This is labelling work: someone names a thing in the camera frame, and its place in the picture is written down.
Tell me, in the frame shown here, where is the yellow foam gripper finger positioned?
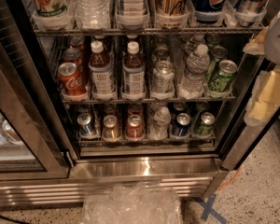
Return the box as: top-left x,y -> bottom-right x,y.
243,27 -> 268,55
244,65 -> 280,127

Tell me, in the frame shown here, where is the silver 7up can front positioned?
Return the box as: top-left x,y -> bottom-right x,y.
152,61 -> 175,93

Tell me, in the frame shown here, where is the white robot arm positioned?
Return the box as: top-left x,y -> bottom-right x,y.
244,10 -> 280,127

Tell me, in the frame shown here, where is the red bull can top shelf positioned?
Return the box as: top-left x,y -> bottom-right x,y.
229,0 -> 267,27

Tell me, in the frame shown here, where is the green can front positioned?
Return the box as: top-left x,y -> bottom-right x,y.
208,60 -> 238,92

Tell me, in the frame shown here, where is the steel fridge door right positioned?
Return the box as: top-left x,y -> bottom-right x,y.
221,63 -> 280,172

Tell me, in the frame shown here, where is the clear water bottle middle shelf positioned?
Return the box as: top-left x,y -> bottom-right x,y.
180,44 -> 210,97

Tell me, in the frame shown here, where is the clear water bottle shelf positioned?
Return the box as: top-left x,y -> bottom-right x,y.
180,44 -> 210,97
75,0 -> 110,30

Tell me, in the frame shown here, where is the pepsi bottle top shelf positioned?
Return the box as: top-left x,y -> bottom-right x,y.
192,0 -> 226,23

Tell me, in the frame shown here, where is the green can bottom shelf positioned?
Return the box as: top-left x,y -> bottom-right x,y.
193,112 -> 215,136

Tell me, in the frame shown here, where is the silver can second row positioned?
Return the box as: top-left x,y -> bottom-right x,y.
152,47 -> 170,63

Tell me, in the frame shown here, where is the blue pepsi can bottom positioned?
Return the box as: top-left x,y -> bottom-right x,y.
171,113 -> 191,136

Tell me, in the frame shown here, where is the water bottle bottom shelf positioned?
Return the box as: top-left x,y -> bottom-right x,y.
150,106 -> 171,140

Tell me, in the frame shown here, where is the white labelled bottle top shelf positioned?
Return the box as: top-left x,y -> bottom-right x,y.
119,0 -> 147,23

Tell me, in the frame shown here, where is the red can bottom shelf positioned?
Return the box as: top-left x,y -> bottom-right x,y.
126,115 -> 143,138

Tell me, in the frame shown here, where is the gold can bottom shelf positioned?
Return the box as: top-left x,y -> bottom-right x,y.
103,115 -> 120,139

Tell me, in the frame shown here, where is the clear water bottle top shelf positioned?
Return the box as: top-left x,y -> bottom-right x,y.
75,0 -> 110,30

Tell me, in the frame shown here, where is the red coca-cola can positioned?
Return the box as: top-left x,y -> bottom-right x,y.
58,63 -> 86,96
63,48 -> 84,73
68,36 -> 85,52

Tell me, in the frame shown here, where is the blue can bottom left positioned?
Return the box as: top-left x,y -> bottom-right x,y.
77,113 -> 96,135

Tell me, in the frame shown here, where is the red coca-cola can front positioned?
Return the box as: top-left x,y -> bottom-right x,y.
58,63 -> 86,96

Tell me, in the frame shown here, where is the glass fridge door left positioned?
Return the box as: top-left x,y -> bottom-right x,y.
0,0 -> 77,183

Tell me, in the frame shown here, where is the brown tea bottle right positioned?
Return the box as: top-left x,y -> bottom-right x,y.
122,41 -> 145,94

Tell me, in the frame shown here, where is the brown tea bottle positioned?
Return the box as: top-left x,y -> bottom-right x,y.
89,41 -> 115,94
122,41 -> 145,94

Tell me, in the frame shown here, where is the blue tape cross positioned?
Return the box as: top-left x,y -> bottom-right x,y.
194,194 -> 227,224

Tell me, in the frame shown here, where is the brown tea bottle left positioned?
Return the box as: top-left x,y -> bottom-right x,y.
89,41 -> 115,94

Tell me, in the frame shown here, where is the clear plastic wrap bundle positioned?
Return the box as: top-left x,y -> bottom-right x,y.
80,184 -> 183,224

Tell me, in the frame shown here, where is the orange cable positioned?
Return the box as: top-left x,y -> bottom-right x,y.
216,166 -> 243,192

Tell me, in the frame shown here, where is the black cable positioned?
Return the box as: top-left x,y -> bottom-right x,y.
0,208 -> 32,224

